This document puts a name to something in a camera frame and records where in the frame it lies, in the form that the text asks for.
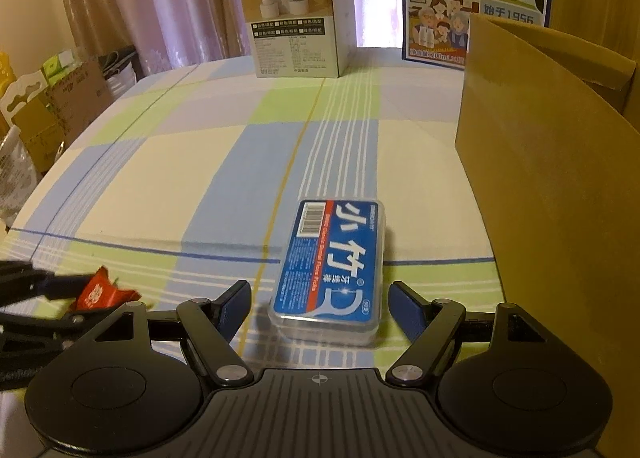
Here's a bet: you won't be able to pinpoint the beige humidifier box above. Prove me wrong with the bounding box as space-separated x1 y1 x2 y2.
236 0 359 79

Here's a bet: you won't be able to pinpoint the black and white bag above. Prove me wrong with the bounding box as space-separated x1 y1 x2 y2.
102 50 139 100

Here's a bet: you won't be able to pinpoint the small brown cardboard box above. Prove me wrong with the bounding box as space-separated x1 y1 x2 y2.
10 103 67 175

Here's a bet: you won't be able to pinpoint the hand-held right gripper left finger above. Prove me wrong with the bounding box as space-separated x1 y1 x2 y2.
75 279 256 387

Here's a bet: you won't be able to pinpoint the plaid tablecloth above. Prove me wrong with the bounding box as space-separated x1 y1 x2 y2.
0 45 507 439

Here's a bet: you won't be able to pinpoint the white die-cut cardboard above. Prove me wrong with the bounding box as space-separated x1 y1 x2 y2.
0 65 54 125

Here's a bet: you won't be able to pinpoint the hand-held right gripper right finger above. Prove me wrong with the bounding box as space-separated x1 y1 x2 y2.
385 280 566 387

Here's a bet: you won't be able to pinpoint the brown cardboard box container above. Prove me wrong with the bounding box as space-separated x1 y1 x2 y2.
454 12 640 391

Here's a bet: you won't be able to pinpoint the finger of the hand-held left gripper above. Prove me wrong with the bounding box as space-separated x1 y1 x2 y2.
0 260 96 308
0 307 103 340

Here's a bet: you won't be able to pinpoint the clear floss box blue label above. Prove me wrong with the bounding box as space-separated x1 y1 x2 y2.
267 197 390 347

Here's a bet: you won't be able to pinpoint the red packet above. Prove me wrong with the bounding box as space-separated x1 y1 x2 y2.
70 266 142 312

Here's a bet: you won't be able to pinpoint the silver snack bag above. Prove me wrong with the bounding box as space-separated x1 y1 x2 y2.
0 129 40 234

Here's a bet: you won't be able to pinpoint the green tissue packs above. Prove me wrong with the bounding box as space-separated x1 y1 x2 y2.
42 50 86 77

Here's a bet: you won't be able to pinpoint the brown cardboard sheet box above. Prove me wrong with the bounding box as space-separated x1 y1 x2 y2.
47 60 116 139

